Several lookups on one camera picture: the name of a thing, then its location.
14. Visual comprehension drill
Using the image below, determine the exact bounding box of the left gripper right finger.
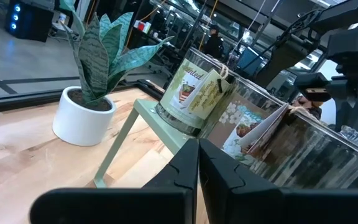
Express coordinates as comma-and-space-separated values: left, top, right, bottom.
199, 138, 282, 191

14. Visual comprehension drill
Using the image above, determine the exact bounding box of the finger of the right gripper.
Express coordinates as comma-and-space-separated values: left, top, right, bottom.
336, 76, 358, 133

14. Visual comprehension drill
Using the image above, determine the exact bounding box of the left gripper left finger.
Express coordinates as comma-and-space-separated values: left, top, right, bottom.
141, 138, 200, 191

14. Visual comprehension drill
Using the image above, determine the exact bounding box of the clear glass candlestick holder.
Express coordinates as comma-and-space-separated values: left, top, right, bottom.
339, 125, 358, 149

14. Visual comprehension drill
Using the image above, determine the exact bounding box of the amber glass candlestick holder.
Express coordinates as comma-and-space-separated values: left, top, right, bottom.
290, 95, 323, 121

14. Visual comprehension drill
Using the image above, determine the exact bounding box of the silver lidded candle jar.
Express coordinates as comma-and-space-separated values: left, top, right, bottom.
247, 107, 358, 190
154, 46, 239, 137

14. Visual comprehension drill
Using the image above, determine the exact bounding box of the green perforated metal shelf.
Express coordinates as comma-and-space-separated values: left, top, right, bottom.
93, 98, 200, 189

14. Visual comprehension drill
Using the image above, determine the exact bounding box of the snake plant in white pot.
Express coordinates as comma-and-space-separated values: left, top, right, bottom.
52, 0, 175, 147

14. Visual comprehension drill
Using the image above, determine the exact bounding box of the person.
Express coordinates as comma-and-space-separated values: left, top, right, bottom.
203, 24, 226, 60

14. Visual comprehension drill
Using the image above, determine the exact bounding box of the black computer with blue lights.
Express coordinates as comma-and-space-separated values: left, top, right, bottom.
4, 0, 55, 43

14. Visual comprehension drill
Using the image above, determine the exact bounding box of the black aluminium table frame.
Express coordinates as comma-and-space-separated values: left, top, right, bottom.
0, 79, 167, 115

